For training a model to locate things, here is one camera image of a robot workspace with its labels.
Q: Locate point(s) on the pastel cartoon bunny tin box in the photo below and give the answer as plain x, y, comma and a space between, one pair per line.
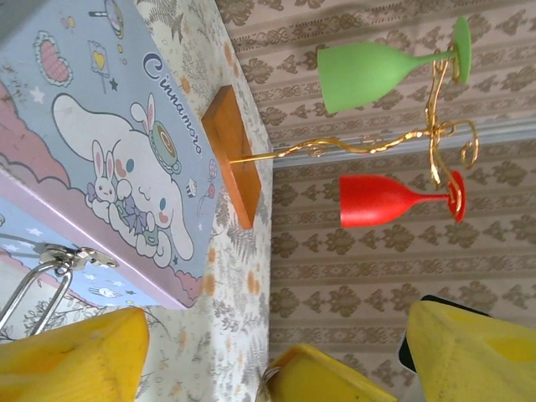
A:
104, 125

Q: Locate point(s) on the green plastic goblet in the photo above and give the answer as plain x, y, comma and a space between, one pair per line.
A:
356, 79

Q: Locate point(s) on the silver box hasp latch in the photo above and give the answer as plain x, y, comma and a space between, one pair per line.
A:
84, 255

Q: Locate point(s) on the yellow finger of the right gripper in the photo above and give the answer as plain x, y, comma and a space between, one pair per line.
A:
318, 381

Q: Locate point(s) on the red plastic goblet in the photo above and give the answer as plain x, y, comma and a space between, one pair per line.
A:
368, 201

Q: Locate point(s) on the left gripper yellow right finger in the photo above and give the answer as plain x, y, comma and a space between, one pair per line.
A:
473, 360

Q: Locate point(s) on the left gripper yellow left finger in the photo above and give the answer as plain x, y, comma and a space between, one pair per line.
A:
71, 364

